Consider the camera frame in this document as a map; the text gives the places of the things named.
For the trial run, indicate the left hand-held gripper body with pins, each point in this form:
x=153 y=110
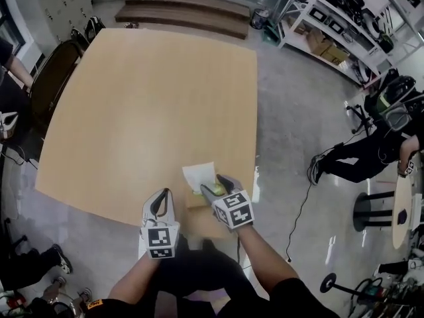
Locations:
x=160 y=237

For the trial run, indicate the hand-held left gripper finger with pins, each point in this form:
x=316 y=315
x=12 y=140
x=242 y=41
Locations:
x=170 y=215
x=148 y=210

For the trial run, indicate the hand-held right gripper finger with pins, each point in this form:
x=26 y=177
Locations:
x=232 y=185
x=209 y=195

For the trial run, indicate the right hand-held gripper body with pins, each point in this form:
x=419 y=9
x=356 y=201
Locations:
x=235 y=210

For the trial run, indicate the white tissue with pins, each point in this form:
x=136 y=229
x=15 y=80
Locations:
x=198 y=176

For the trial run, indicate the person's right forearm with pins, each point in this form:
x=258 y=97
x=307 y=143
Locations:
x=268 y=260

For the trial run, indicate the person's left forearm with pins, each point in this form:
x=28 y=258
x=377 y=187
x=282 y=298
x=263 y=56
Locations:
x=132 y=280

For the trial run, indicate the brown cardboard tissue box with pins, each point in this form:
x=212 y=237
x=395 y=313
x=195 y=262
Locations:
x=197 y=201

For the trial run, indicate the person's black clothing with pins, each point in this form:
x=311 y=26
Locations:
x=205 y=277

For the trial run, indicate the black round-base stand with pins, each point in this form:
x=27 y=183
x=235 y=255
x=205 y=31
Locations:
x=331 y=282

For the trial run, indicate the dark brown chair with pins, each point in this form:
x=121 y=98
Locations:
x=56 y=75

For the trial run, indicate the small black object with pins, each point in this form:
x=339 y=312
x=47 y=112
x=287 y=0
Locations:
x=402 y=217

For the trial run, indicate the round wooden side table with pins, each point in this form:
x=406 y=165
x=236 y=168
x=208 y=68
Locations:
x=402 y=204

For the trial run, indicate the brown cardboard boxes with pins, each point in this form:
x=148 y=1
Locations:
x=328 y=48

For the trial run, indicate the black mesh waste bin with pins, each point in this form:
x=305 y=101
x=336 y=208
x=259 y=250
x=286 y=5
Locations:
x=259 y=18

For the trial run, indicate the brown wooden step platform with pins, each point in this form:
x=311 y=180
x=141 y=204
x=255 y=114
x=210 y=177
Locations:
x=185 y=12

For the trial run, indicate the white metal shelf rack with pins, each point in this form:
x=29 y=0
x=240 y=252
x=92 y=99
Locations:
x=351 y=18

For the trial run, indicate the white metal locker cabinet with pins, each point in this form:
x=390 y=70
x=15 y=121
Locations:
x=63 y=5

